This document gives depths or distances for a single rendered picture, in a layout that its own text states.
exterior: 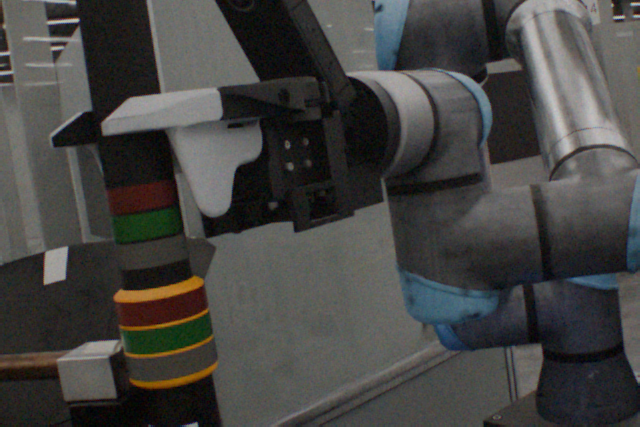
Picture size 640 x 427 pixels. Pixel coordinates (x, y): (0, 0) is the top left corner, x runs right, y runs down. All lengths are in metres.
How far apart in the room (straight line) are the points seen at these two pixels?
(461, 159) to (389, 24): 0.34
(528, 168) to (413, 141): 4.23
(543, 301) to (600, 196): 0.50
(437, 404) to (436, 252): 1.13
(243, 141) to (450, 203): 0.22
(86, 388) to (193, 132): 0.13
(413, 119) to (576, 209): 0.14
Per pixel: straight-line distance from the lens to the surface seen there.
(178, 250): 0.34
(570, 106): 0.64
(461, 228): 0.54
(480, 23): 0.85
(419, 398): 1.60
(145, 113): 0.32
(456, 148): 0.54
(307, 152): 0.41
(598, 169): 0.57
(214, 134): 0.34
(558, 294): 1.03
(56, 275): 0.54
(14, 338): 0.52
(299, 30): 0.42
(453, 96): 0.54
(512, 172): 4.62
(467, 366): 1.72
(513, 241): 0.54
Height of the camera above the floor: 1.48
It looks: 3 degrees down
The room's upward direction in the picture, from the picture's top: 9 degrees counter-clockwise
